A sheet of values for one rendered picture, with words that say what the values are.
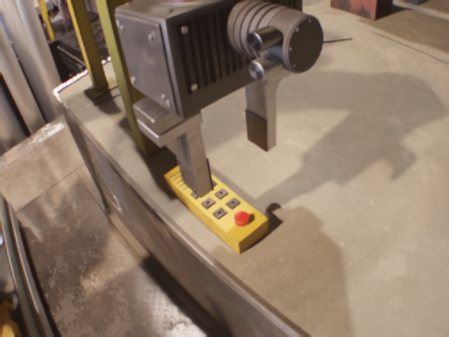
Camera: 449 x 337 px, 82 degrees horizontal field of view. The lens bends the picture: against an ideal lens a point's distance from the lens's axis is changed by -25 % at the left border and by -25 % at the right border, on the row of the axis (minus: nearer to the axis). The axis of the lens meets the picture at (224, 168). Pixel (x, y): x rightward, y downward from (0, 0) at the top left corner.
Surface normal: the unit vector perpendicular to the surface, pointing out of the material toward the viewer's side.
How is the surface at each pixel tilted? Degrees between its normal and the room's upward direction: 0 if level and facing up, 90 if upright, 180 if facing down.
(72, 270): 0
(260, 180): 0
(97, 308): 0
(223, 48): 90
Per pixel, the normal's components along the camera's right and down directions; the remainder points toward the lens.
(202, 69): 0.65, 0.50
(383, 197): -0.10, -0.70
